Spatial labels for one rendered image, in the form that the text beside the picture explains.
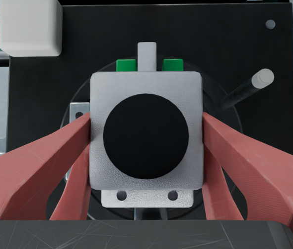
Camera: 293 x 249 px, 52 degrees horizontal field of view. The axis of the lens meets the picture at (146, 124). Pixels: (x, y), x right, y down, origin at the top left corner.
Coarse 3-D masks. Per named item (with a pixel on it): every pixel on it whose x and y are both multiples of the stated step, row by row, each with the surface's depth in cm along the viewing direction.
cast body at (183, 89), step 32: (96, 96) 11; (128, 96) 11; (160, 96) 11; (192, 96) 11; (96, 128) 11; (128, 128) 10; (160, 128) 10; (192, 128) 11; (96, 160) 11; (128, 160) 10; (160, 160) 10; (192, 160) 11; (128, 192) 14; (160, 192) 14; (192, 192) 14
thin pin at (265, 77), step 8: (264, 72) 14; (248, 80) 16; (256, 80) 14; (264, 80) 14; (272, 80) 14; (240, 88) 17; (248, 88) 16; (256, 88) 15; (232, 96) 19; (240, 96) 17; (224, 104) 21; (232, 104) 20
